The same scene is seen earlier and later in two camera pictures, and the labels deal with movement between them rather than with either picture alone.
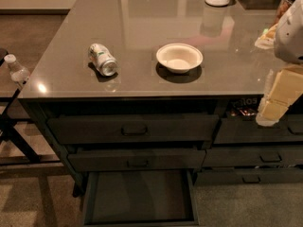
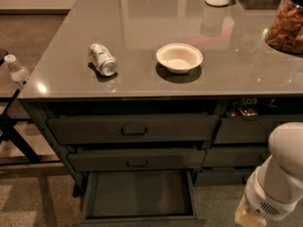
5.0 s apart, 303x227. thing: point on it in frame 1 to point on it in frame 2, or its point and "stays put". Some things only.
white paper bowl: (180, 58) stays put
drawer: (140, 198) stays put
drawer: (228, 176) stays put
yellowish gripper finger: (270, 112) to (244, 217)
